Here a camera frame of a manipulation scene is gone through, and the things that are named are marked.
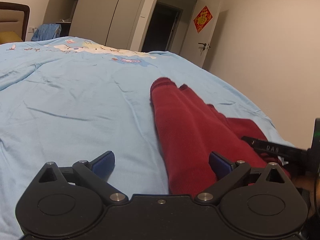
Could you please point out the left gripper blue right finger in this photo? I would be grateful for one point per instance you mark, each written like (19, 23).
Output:
(230, 176)

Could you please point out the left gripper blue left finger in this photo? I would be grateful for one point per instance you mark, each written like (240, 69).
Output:
(94, 174)

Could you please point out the dark red long-sleeve shirt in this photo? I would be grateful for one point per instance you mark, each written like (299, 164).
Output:
(189, 130)

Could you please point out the white bedroom door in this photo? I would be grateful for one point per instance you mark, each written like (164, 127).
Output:
(190, 49)

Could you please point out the person's right hand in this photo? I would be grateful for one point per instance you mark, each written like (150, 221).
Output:
(305, 184)

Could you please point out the light blue cartoon duvet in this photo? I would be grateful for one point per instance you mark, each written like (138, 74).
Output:
(71, 99)

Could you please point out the blue garment on chair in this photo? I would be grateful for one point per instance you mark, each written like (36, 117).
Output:
(47, 32)

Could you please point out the red fu character decoration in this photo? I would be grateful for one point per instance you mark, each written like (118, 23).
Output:
(202, 19)

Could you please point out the grey built-in wardrobe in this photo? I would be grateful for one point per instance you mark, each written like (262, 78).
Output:
(108, 22)

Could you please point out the olive yellow pillow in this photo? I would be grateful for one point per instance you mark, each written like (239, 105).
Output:
(9, 37)

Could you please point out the brown padded headboard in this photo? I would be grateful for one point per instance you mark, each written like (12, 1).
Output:
(15, 17)

